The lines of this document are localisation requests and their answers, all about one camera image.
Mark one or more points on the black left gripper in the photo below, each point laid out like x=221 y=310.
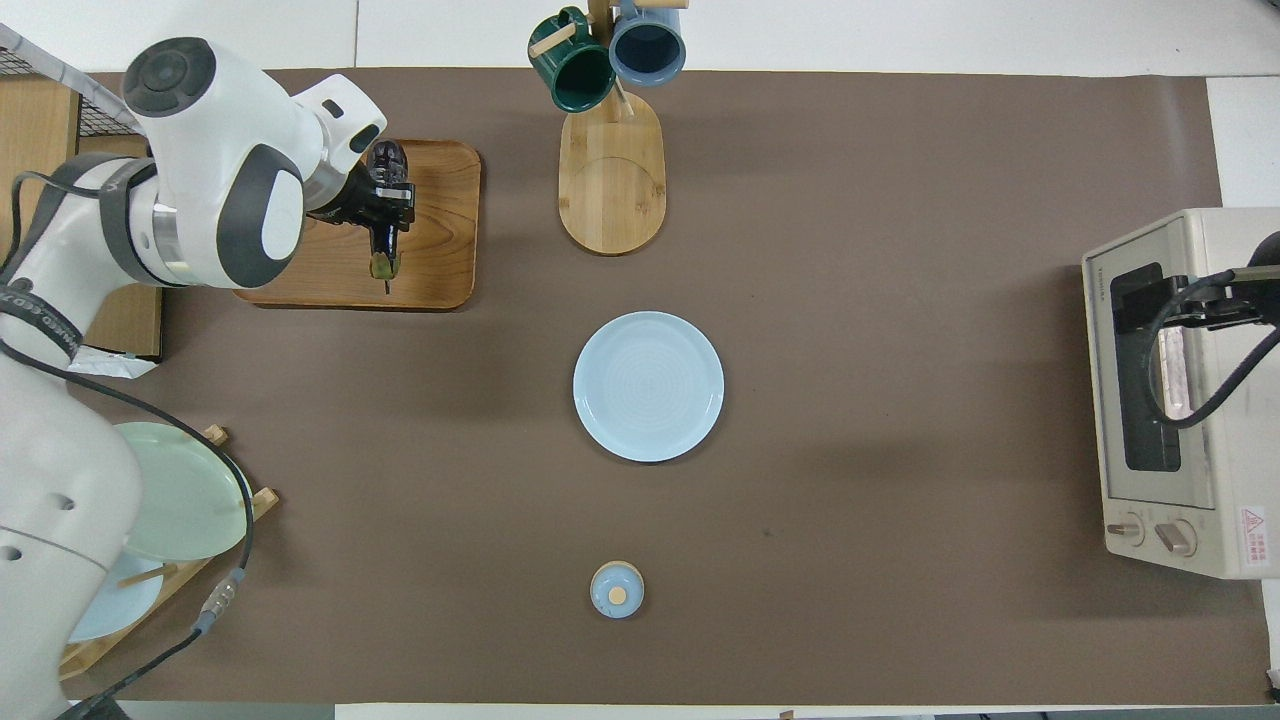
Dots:
x=345 y=200

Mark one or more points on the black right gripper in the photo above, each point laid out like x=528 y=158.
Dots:
x=1255 y=300

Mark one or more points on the dark purple eggplant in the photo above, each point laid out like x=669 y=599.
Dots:
x=390 y=158

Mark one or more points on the cream toaster oven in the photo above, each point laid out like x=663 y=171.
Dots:
x=1240 y=450

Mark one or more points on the light blue ribbed plate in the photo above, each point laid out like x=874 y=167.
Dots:
x=648 y=386

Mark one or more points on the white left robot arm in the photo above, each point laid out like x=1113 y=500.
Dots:
x=200 y=150

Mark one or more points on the wooden serving tray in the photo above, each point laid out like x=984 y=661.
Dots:
x=440 y=270

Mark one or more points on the wooden mug tree stand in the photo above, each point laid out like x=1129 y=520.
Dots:
x=610 y=190

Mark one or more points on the dark green mug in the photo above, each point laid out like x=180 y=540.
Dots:
x=580 y=75

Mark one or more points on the brown table mat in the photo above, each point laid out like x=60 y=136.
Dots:
x=850 y=300

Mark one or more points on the wooden plate rack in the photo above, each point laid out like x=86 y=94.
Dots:
x=262 y=503

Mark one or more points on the blue mug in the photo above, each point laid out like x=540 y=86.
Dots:
x=648 y=50

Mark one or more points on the pale green plate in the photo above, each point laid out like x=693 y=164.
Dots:
x=190 y=500

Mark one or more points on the pale blue smooth plate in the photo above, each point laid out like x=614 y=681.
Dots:
x=125 y=605

